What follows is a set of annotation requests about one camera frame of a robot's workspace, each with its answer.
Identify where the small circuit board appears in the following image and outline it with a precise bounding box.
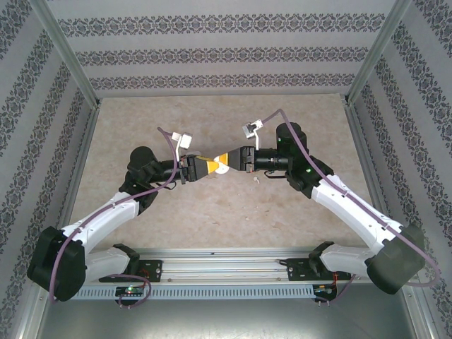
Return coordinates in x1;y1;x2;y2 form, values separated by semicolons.
312;284;338;297
115;285;146;298

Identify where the grey metal shelf panel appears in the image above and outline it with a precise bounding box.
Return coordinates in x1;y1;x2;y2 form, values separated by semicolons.
35;282;430;339

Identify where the long purple right arm cable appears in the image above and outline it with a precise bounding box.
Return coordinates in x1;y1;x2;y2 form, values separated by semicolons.
261;108;442;286

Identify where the long purple arm cable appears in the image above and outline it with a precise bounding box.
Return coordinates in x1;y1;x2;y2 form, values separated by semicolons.
261;108;442;286
50;126;182;304

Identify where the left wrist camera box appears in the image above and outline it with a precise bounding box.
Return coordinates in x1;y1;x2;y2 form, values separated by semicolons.
171;131;194;157

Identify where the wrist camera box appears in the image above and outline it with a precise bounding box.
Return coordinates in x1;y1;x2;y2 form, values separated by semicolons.
241;120;264;151
171;131;194;157

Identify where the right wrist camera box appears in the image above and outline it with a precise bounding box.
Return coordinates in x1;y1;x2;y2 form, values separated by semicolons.
241;120;264;151

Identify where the long purple left arm cable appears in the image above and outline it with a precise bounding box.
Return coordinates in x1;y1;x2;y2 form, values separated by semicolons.
50;126;182;304

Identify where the aluminium side rail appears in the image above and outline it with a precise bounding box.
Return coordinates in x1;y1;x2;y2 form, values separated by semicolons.
345;102;441;339
13;100;103;339

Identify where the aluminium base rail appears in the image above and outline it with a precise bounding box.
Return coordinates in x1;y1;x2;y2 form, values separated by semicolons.
102;247;417;283

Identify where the short purple cable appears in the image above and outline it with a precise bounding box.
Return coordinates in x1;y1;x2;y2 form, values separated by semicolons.
330;264;357;309
118;280;153;311

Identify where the white slotted cable duct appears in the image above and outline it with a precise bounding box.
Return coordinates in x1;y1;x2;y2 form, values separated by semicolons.
76;283;316;302

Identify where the aluminium frame post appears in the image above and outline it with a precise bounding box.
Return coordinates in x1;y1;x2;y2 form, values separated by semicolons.
30;0;102;107
345;0;414;107

